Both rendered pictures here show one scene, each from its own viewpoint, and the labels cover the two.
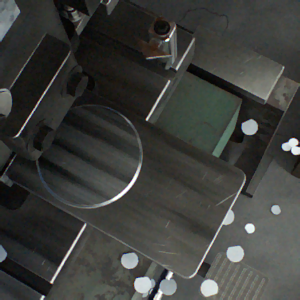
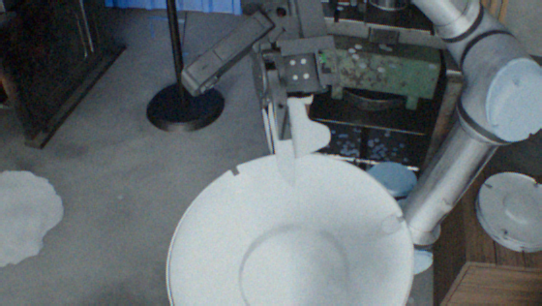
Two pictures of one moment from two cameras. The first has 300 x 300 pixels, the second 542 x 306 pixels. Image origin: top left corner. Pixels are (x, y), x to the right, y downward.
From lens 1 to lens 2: 1.22 m
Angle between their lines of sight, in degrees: 41
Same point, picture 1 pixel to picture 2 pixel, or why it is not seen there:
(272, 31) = not seen: hidden behind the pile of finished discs
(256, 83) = (451, 67)
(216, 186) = (401, 23)
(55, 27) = not seen: outside the picture
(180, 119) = (420, 50)
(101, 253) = (355, 41)
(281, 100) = (451, 79)
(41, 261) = (345, 15)
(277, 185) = not seen: hidden behind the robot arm
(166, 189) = (390, 15)
